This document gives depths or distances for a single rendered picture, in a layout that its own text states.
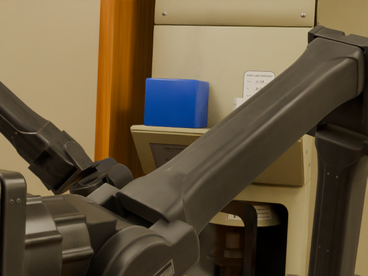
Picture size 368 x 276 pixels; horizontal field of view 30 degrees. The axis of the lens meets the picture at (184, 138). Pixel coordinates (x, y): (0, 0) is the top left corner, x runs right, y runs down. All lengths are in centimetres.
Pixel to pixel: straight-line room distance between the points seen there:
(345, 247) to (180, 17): 67
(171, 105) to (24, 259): 86
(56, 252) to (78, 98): 148
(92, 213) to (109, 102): 82
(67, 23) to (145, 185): 141
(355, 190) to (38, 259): 49
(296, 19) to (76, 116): 80
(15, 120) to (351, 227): 56
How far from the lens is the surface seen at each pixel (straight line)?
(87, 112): 191
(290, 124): 66
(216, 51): 136
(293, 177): 130
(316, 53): 73
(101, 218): 51
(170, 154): 131
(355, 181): 84
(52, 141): 114
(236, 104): 126
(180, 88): 127
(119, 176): 119
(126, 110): 141
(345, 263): 91
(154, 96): 128
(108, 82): 133
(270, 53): 134
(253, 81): 135
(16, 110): 115
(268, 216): 141
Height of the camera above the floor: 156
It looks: 3 degrees down
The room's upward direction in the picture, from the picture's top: 3 degrees clockwise
